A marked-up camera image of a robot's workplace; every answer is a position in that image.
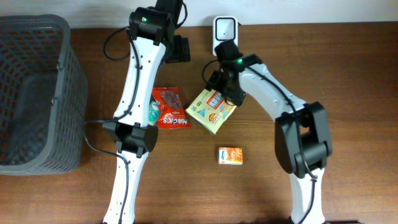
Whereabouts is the yellow snack bag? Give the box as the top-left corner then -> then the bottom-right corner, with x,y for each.
185,89 -> 236,134

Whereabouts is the red Hacks candy bag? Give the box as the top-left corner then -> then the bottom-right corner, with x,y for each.
152,87 -> 190,129

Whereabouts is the orange small carton box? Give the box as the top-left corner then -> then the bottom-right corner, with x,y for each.
218,147 -> 243,166

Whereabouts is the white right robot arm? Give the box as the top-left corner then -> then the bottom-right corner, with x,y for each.
208,40 -> 333,223

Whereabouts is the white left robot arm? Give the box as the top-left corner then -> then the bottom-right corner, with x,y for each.
102,0 -> 190,224

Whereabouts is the white barcode scanner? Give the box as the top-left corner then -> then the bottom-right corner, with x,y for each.
212,16 -> 239,56

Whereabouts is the teal tissue pack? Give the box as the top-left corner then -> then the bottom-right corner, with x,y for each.
148,100 -> 161,126

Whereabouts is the grey plastic basket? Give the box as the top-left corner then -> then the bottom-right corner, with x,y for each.
1,14 -> 88,176

